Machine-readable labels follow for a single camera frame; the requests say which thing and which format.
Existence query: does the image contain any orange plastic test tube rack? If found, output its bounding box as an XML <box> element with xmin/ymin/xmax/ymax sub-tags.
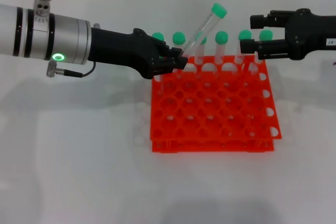
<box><xmin>149</xmin><ymin>55</ymin><xmax>283</xmax><ymax>154</ymax></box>

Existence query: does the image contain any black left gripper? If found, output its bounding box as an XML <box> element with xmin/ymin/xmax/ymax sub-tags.
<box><xmin>87</xmin><ymin>27</ymin><xmax>189</xmax><ymax>80</ymax></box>

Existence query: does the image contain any left gripper cable with plug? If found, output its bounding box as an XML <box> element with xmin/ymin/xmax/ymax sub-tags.
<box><xmin>46</xmin><ymin>60</ymin><xmax>97</xmax><ymax>78</ymax></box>

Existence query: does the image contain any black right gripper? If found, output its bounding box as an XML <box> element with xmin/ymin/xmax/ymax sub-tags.
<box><xmin>239</xmin><ymin>8</ymin><xmax>336</xmax><ymax>61</ymax></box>

